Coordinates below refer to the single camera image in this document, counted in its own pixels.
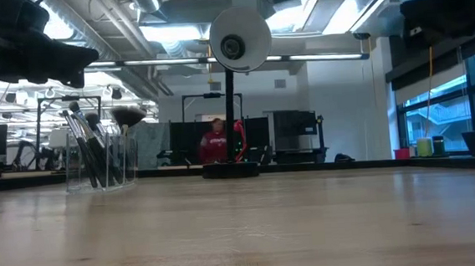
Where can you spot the white lampshade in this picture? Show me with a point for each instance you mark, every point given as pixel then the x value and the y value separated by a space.
pixel 57 139

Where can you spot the green container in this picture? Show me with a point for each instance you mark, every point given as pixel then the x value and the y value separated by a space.
pixel 424 148

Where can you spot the clear acrylic brush organiser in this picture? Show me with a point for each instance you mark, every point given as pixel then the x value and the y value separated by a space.
pixel 73 182

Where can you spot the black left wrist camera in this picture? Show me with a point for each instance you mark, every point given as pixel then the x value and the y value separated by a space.
pixel 28 15

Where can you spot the black gantry frame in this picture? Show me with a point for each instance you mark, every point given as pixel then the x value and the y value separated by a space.
pixel 193 96

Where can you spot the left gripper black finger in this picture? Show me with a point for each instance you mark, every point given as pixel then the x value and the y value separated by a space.
pixel 66 79
pixel 56 55

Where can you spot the grey tarp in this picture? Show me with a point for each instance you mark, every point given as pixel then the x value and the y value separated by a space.
pixel 154 143

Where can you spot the large brown powder brush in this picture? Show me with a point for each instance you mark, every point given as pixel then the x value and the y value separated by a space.
pixel 129 115

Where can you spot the person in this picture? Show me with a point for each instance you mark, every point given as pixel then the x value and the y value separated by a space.
pixel 214 145

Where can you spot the tall black stand frame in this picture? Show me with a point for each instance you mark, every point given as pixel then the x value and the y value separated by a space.
pixel 39 134

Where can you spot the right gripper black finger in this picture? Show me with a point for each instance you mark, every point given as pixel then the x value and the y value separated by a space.
pixel 435 18

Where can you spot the ceiling tube light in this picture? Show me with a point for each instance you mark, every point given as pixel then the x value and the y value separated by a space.
pixel 153 62
pixel 324 57

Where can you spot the small black dome object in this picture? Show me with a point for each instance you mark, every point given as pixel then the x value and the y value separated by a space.
pixel 344 158

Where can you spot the black monitor on cart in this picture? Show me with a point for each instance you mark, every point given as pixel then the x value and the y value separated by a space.
pixel 300 124

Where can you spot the red cup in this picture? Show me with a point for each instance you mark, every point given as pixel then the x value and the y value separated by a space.
pixel 401 154

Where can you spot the slim black makeup brush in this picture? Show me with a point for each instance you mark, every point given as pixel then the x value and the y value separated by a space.
pixel 80 152

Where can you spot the medium dark-bristle makeup brush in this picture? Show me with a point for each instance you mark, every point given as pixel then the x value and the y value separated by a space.
pixel 93 120

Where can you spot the black tumbler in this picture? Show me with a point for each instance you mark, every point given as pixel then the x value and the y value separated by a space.
pixel 439 146

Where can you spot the background black robot arms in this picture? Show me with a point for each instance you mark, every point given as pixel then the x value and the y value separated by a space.
pixel 34 157

